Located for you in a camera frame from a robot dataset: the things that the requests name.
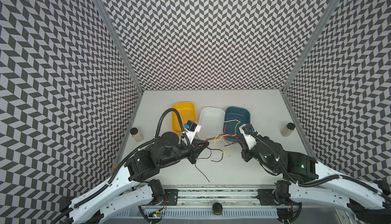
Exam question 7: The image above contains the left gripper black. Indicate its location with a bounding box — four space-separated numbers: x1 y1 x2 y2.
156 137 210 166

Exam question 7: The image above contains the dark brown wire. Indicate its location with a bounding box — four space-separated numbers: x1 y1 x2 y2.
194 123 239 183

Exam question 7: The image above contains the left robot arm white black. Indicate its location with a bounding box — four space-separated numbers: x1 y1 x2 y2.
51 108 209 224

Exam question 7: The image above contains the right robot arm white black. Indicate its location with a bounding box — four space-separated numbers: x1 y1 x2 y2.
238 124 391 224

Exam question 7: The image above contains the teal plastic bin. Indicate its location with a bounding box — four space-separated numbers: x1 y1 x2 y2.
223 107 250 143

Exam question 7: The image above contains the white plastic bin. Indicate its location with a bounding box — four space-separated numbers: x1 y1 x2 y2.
197 107 225 140

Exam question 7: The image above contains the yellow plastic bin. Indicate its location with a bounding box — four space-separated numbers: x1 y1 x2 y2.
171 102 197 135

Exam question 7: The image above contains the right small jar black lid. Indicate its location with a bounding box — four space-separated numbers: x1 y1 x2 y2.
281 122 296 137

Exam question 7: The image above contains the small jar black lid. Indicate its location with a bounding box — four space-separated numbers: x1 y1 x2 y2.
129 127 144 142
281 122 296 137

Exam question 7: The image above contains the black round knob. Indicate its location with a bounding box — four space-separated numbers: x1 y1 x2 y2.
212 202 223 215

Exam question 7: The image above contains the left small jar black lid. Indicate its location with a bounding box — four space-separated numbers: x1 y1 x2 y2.
129 127 144 142

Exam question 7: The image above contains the small green circuit board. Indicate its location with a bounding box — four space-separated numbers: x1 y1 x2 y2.
148 211 163 219

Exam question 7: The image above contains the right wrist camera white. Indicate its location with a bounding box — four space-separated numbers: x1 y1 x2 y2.
239 124 257 150

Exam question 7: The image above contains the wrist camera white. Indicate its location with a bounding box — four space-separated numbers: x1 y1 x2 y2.
239 124 257 150
184 120 201 145

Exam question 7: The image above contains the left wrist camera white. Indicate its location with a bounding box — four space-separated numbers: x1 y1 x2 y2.
184 120 201 145

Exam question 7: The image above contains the aluminium front rail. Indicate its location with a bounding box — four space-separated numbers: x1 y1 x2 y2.
94 185 346 208

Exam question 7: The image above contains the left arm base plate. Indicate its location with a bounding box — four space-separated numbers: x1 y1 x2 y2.
151 188 179 206

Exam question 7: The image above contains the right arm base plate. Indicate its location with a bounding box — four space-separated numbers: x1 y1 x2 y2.
256 189 299 206

